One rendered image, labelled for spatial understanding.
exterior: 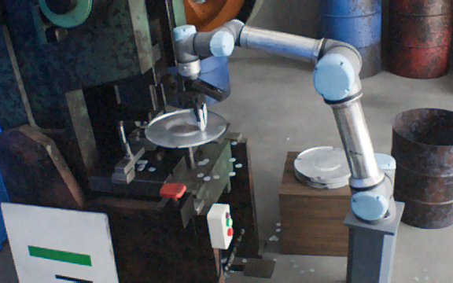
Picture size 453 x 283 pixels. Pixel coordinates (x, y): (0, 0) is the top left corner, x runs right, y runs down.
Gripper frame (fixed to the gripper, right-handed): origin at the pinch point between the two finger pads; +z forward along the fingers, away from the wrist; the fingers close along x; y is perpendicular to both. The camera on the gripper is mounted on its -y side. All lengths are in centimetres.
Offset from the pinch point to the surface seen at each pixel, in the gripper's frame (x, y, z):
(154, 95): 5.1, 13.9, -14.1
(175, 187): 31.6, -1.3, 4.2
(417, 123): -92, -82, 40
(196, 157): 0.5, 4.6, 11.7
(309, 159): -51, -29, 40
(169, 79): -1.9, 10.8, -17.1
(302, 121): -174, -8, 77
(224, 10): -33.4, -1.7, -33.7
